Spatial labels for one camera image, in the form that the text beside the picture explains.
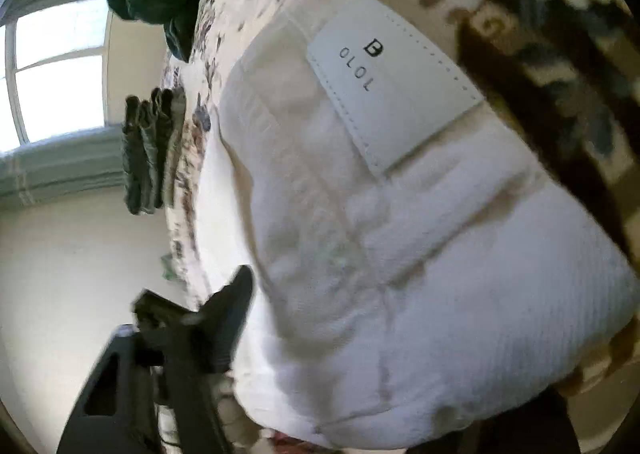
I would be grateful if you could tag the window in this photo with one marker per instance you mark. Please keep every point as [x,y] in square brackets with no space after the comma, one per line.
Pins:
[55,84]

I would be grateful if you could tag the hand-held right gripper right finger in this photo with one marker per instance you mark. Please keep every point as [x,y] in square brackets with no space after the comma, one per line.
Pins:
[545,434]

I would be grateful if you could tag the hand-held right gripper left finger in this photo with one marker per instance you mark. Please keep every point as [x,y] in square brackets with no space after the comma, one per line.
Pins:
[227,324]

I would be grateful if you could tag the white pants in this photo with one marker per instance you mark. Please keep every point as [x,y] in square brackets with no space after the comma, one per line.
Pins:
[400,259]

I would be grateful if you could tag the stack of folded jeans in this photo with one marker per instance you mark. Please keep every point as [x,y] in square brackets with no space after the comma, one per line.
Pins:
[150,159]

